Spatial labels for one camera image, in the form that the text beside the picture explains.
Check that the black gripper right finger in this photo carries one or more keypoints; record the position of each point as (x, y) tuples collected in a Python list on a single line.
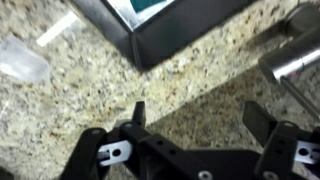
[(283, 142)]

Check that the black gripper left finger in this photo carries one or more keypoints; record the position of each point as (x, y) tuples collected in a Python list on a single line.
[(97, 150)]

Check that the chrome kitchen faucet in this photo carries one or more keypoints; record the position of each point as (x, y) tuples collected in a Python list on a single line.
[(303, 51)]

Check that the clear plastic piece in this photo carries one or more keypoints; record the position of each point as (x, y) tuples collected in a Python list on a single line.
[(17, 60)]

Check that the stainless steel sink basin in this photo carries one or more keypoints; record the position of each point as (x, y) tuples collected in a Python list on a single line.
[(149, 37)]

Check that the green sponge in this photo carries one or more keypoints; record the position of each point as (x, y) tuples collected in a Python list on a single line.
[(140, 5)]

